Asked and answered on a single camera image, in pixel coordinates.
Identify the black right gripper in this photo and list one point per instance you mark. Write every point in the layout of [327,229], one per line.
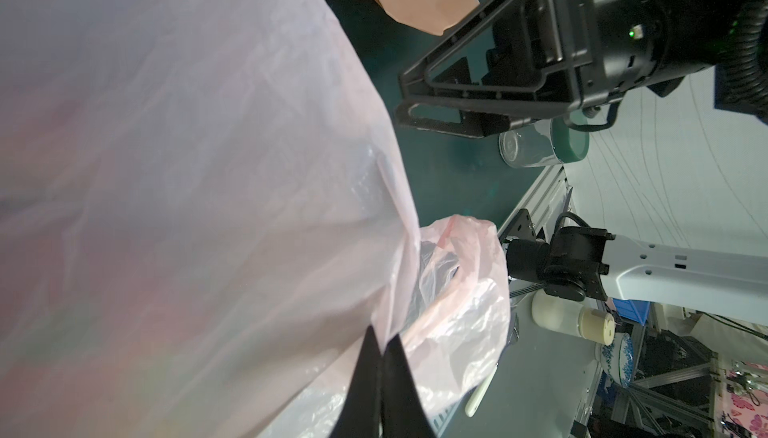
[511,63]

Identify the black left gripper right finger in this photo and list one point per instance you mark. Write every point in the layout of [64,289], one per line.
[402,415]

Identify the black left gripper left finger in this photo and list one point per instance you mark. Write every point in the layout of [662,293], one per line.
[360,416]

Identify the pink plastic bag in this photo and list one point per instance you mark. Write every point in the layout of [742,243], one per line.
[203,209]

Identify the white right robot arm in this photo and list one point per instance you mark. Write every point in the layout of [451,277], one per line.
[581,261]

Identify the green lid jar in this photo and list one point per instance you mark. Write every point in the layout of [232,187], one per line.
[543,143]

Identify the green table mat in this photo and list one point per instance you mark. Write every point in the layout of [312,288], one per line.
[447,174]

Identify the white cup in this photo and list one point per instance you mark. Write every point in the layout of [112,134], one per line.
[572,318]

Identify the white handled fork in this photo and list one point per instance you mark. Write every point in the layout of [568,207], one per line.
[476,397]

